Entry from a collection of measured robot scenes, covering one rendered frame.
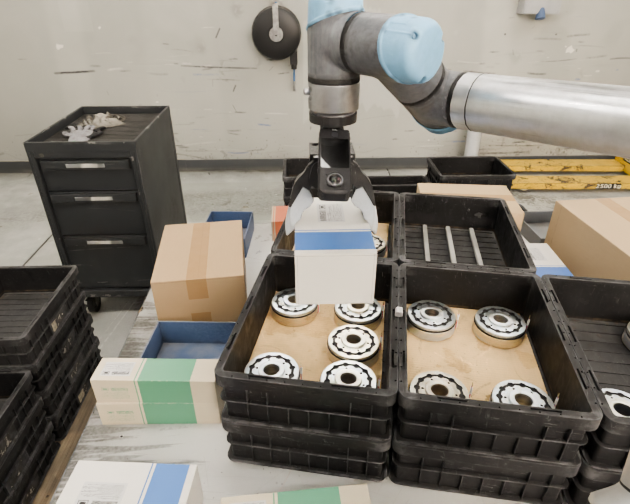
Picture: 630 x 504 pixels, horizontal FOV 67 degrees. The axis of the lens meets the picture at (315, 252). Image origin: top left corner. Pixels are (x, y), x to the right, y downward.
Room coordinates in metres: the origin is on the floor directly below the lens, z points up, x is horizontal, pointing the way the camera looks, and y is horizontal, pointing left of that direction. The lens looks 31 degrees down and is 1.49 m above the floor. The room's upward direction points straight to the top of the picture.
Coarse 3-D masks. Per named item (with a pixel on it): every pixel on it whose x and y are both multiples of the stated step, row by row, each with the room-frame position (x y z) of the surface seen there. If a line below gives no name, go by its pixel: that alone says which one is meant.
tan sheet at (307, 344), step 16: (320, 304) 0.88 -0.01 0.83; (384, 304) 0.88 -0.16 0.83; (272, 320) 0.83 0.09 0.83; (320, 320) 0.83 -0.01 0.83; (272, 336) 0.77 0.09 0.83; (288, 336) 0.77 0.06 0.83; (304, 336) 0.77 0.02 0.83; (320, 336) 0.77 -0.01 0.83; (256, 352) 0.72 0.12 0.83; (288, 352) 0.72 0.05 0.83; (304, 352) 0.72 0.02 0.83; (320, 352) 0.72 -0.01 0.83; (304, 368) 0.68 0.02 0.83; (320, 368) 0.68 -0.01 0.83
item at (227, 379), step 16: (272, 256) 0.93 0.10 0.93; (288, 256) 0.93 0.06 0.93; (256, 288) 0.80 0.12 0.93; (240, 320) 0.70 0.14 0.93; (224, 352) 0.61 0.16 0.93; (224, 368) 0.58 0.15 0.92; (224, 384) 0.56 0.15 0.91; (240, 384) 0.55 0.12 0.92; (256, 384) 0.55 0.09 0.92; (272, 384) 0.54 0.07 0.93; (288, 384) 0.54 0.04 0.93; (304, 384) 0.54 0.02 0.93; (320, 384) 0.54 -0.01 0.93; (336, 384) 0.54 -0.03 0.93; (336, 400) 0.53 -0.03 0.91; (352, 400) 0.52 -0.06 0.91; (368, 400) 0.52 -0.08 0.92; (384, 400) 0.52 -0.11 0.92
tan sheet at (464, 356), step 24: (456, 312) 0.85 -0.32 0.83; (408, 336) 0.77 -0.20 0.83; (456, 336) 0.77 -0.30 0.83; (408, 360) 0.70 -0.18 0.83; (432, 360) 0.70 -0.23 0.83; (456, 360) 0.70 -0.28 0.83; (480, 360) 0.70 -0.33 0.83; (504, 360) 0.70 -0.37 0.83; (528, 360) 0.70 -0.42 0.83; (408, 384) 0.64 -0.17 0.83; (480, 384) 0.64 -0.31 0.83
